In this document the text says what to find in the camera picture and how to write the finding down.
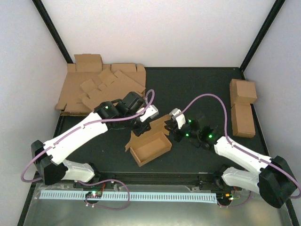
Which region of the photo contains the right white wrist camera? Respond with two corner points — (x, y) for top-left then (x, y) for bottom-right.
(169, 108), (186, 129)

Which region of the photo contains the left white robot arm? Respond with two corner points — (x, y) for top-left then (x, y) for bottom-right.
(31, 91), (158, 188)

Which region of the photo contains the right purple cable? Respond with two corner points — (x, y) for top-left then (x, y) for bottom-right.
(180, 93), (301, 209)

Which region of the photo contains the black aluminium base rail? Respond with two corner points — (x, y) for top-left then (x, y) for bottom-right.
(63, 171), (283, 189)

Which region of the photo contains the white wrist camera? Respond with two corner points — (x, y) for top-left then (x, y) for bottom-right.
(169, 108), (186, 129)
(138, 105), (159, 122)

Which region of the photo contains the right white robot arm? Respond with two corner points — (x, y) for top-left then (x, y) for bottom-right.
(165, 108), (298, 209)

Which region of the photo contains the right black frame post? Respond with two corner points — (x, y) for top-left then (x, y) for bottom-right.
(240, 0), (286, 72)

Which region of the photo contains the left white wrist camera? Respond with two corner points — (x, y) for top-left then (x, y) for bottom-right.
(138, 105), (159, 122)

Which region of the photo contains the black frame post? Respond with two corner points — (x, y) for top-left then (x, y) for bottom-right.
(240, 0), (286, 72)
(32, 0), (73, 64)

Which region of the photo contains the light blue slotted cable duct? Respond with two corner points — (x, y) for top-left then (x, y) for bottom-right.
(39, 190), (217, 204)

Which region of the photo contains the cardboard box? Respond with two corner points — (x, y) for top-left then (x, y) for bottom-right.
(230, 79), (257, 105)
(125, 114), (172, 167)
(231, 104), (255, 138)

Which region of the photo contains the left black frame post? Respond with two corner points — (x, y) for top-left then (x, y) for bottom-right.
(32, 0), (73, 64)

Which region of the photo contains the stack of flat cardboard blanks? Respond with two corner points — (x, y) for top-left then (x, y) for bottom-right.
(55, 54), (146, 116)

